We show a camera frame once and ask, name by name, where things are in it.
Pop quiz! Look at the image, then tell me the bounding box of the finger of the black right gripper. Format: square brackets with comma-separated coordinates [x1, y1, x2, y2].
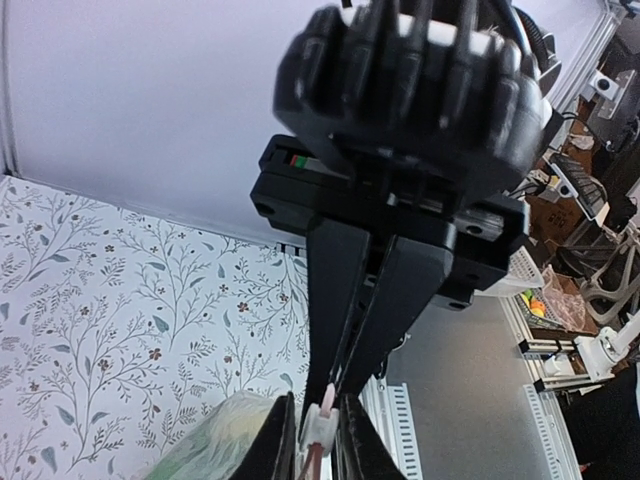
[337, 236, 455, 396]
[304, 217, 371, 408]

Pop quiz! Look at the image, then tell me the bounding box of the green white bok choy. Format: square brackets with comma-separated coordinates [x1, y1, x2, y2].
[144, 391, 275, 480]

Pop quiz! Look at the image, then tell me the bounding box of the white bag zipper slider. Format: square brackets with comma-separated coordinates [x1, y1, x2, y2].
[299, 403, 339, 457]

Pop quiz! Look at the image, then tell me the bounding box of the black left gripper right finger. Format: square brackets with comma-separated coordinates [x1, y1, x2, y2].
[335, 394, 405, 480]

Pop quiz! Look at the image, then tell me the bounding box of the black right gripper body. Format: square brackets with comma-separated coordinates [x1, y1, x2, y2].
[250, 135, 529, 310]

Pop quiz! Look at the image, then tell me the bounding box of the floral patterned table mat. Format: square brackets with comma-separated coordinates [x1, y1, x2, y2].
[1, 177, 309, 479]

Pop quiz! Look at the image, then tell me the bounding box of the clear zip top bag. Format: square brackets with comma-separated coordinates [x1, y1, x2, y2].
[144, 382, 337, 480]

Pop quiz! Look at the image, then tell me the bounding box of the white basket with balls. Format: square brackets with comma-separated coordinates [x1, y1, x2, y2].
[496, 247, 546, 318]

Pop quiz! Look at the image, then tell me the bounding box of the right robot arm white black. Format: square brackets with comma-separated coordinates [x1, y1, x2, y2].
[251, 1, 552, 405]

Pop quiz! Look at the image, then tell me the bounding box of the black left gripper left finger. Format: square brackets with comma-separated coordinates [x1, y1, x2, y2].
[239, 393, 296, 480]

